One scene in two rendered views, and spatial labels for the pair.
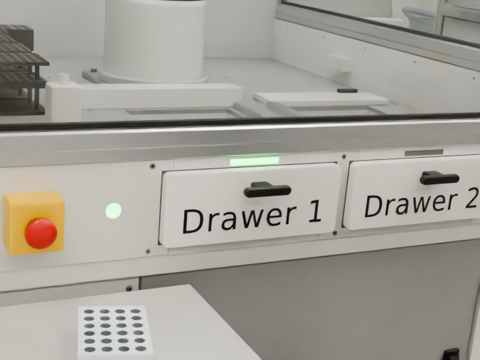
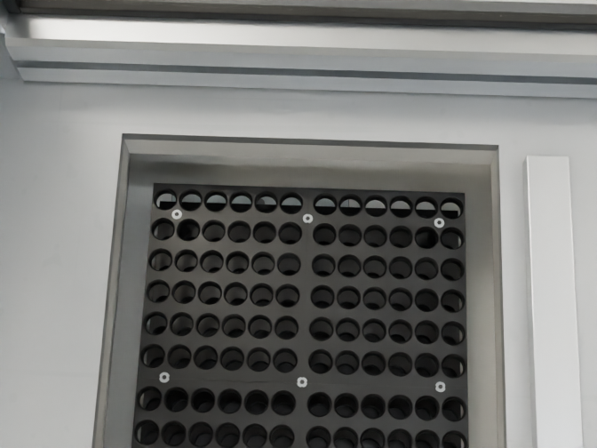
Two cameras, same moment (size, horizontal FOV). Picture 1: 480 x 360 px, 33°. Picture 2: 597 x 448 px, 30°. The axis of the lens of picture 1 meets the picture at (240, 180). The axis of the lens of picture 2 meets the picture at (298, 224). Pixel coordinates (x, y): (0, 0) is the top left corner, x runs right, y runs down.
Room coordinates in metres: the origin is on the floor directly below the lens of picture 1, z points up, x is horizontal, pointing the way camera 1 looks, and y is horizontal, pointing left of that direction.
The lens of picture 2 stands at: (1.59, -0.15, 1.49)
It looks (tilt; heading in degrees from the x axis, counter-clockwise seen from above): 70 degrees down; 210
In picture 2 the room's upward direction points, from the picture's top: 1 degrees counter-clockwise
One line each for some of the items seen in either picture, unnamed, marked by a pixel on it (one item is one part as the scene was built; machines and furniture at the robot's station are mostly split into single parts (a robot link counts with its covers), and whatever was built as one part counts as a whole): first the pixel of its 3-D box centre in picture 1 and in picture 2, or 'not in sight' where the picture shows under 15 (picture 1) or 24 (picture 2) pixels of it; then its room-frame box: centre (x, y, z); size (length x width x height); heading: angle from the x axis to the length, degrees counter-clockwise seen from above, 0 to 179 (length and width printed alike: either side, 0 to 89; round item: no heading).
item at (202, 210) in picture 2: not in sight; (308, 204); (1.40, -0.26, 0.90); 0.18 x 0.02 x 0.01; 117
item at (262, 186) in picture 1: (263, 188); not in sight; (1.14, -0.04, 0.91); 0.07 x 0.04 x 0.01; 117
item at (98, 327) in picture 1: (113, 343); not in sight; (0.88, 0.13, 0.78); 0.12 x 0.08 x 0.04; 12
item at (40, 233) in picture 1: (39, 232); not in sight; (0.97, 0.25, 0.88); 0.04 x 0.03 x 0.04; 117
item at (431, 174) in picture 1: (435, 177); not in sight; (1.29, -0.32, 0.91); 0.07 x 0.04 x 0.01; 117
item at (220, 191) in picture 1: (253, 203); not in sight; (1.16, -0.02, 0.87); 0.29 x 0.02 x 0.11; 117
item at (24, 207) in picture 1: (33, 223); not in sight; (1.00, 0.26, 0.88); 0.07 x 0.05 x 0.07; 117
